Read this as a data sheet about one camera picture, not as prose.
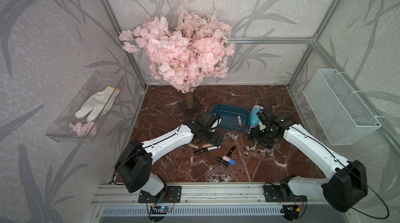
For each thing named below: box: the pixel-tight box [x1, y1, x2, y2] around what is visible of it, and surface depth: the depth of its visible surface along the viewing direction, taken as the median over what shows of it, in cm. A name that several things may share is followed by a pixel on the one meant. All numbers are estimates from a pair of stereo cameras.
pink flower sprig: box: [68, 120, 98, 138], surface depth 60 cm
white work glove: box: [74, 86, 121, 122], surface depth 68 cm
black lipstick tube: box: [216, 156, 230, 166], surface depth 84 cm
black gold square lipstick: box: [225, 145, 237, 158], surface depth 88 cm
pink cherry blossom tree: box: [119, 0, 236, 109], surface depth 67 cm
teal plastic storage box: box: [211, 103, 251, 132], surface depth 104 cm
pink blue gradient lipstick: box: [222, 155, 236, 166], surface depth 85 cm
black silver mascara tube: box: [193, 145, 221, 155], surface depth 88 cm
